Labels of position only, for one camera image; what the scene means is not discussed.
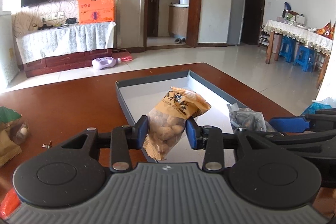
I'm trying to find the blue plastic stool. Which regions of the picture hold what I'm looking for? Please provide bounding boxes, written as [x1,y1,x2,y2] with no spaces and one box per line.
[293,44,315,72]
[278,36,296,63]

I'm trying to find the green chip bag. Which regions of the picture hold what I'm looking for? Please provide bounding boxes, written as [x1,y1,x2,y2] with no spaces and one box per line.
[0,106,22,124]

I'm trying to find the tan brown snack packet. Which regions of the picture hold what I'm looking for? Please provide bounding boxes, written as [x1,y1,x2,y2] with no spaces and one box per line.
[0,130,22,167]

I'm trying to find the small silver candy wrapper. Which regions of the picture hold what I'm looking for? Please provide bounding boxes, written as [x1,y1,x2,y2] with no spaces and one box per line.
[42,141,52,149]

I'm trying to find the clear sunflower seed bag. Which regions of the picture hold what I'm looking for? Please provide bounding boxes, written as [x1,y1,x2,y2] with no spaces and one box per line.
[227,103,276,132]

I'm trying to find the wooden dining table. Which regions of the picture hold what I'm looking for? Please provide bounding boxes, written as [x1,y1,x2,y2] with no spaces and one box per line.
[264,20,333,89]

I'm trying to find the grey shallow tray box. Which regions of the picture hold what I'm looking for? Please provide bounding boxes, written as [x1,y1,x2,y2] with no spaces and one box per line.
[114,69,253,164]

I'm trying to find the red long snack packet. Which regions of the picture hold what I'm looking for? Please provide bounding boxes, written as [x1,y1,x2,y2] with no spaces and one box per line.
[0,188,21,219]

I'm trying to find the blue plastic bag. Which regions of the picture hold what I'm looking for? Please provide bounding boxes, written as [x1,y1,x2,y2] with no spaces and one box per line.
[301,97,336,115]

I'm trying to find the orange gift box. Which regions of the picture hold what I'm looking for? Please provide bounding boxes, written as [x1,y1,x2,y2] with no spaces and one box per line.
[78,0,115,24]

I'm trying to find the orange peanut snack bag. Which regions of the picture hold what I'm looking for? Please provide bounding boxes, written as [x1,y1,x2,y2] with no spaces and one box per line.
[143,87,211,161]

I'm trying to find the kitchen counter cabinet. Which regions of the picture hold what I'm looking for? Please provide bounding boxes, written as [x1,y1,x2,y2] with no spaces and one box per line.
[168,3,189,38]

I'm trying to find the purple white floor toy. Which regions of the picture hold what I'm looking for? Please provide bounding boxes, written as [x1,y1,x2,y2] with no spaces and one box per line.
[92,57,121,71]

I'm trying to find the grey refrigerator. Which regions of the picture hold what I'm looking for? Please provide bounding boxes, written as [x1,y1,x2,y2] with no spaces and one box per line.
[227,0,245,46]

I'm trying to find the white lace cabinet cloth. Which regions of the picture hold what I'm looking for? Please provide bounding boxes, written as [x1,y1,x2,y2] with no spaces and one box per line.
[16,22,116,64]

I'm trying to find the dark wood TV cabinet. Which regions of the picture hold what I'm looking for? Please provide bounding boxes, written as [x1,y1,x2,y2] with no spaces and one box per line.
[23,49,113,78]

